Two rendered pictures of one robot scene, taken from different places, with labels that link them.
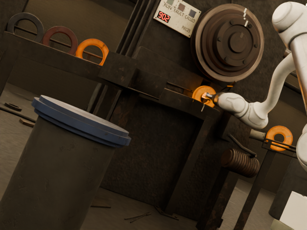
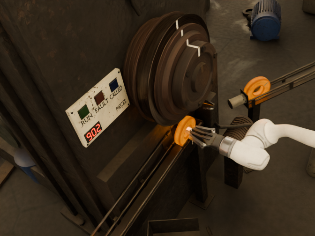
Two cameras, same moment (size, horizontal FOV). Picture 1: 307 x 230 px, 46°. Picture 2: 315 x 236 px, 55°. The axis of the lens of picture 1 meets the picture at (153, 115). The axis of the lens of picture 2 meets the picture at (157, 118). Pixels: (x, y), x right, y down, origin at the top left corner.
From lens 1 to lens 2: 1.96 m
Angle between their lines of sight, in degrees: 50
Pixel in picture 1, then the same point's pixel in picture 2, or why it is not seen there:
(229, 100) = (254, 166)
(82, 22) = not seen: outside the picture
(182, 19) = (110, 105)
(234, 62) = (206, 94)
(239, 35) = (200, 72)
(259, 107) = (274, 138)
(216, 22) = (166, 86)
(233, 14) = (175, 52)
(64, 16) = not seen: outside the picture
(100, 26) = not seen: outside the picture
